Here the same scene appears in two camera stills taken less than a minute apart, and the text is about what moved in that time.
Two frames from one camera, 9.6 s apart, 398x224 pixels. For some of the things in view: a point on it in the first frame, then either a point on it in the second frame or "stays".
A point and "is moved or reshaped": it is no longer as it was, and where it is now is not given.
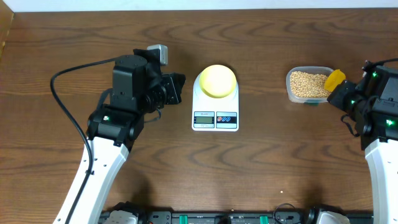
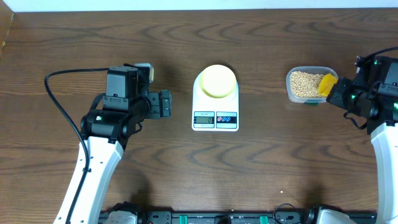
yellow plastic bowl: (217, 81) stays
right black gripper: (336, 98) stays
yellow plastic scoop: (333, 79) is moved or reshaped
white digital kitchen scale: (211, 114) stays
